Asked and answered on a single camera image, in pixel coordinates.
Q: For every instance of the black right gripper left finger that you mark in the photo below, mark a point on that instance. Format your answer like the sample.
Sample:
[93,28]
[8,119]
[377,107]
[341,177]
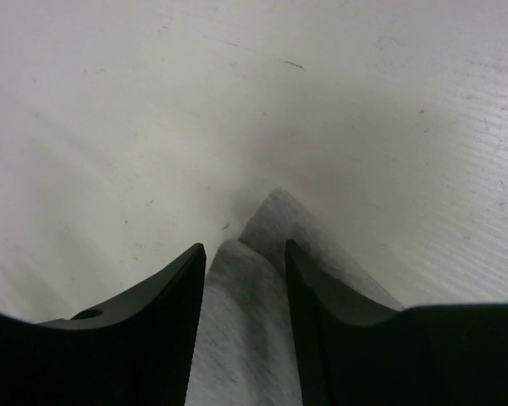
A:
[133,349]

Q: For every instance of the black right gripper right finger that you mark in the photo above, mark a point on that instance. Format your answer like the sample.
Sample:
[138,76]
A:
[352,350]

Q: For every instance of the grey tank top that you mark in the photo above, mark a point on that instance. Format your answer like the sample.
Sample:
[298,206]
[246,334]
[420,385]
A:
[244,352]

